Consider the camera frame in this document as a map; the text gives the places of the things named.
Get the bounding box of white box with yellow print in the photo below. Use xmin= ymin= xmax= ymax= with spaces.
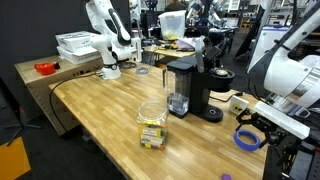
xmin=228 ymin=95 xmax=250 ymax=116

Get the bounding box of beige cabinet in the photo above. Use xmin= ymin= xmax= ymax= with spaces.
xmin=14 ymin=54 xmax=104 ymax=137

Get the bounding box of black tripod stand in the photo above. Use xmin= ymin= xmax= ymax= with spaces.
xmin=0 ymin=99 xmax=43 ymax=148

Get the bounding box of red bowl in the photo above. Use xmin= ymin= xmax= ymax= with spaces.
xmin=33 ymin=62 xmax=57 ymax=76

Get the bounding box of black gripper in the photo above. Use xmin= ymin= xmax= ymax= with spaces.
xmin=235 ymin=108 xmax=284 ymax=149

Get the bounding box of white pink plastic bag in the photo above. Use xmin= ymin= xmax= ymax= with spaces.
xmin=176 ymin=36 xmax=202 ymax=52

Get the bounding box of black coffee maker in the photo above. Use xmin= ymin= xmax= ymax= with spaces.
xmin=162 ymin=35 xmax=236 ymax=124

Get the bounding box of translucent plastic bin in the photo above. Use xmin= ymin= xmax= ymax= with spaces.
xmin=157 ymin=9 xmax=187 ymax=41

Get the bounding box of blue masking tape roll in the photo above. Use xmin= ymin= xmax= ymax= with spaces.
xmin=233 ymin=129 xmax=262 ymax=153

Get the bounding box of small white cardboard box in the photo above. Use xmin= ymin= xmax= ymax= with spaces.
xmin=54 ymin=30 xmax=99 ymax=54

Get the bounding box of wooden background table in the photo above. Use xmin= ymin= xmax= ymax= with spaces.
xmin=143 ymin=44 xmax=196 ymax=59

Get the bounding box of large white cardboard box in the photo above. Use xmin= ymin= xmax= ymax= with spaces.
xmin=56 ymin=45 xmax=103 ymax=66

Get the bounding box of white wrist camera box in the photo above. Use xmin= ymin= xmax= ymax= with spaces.
xmin=254 ymin=100 xmax=311 ymax=140

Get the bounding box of clear jar with colourful blocks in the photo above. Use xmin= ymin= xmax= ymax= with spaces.
xmin=136 ymin=99 xmax=169 ymax=151

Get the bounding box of black metal rack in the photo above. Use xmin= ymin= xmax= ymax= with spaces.
xmin=266 ymin=138 xmax=320 ymax=180

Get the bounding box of orange floor mat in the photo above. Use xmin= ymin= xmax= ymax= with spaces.
xmin=0 ymin=136 xmax=32 ymax=180

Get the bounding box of black coffee maker cord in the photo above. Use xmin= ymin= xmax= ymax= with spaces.
xmin=209 ymin=91 xmax=244 ymax=103

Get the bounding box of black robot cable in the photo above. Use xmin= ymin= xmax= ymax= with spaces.
xmin=49 ymin=71 xmax=101 ymax=134

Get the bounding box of person in dark clothes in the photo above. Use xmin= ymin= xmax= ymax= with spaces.
xmin=163 ymin=0 xmax=186 ymax=13

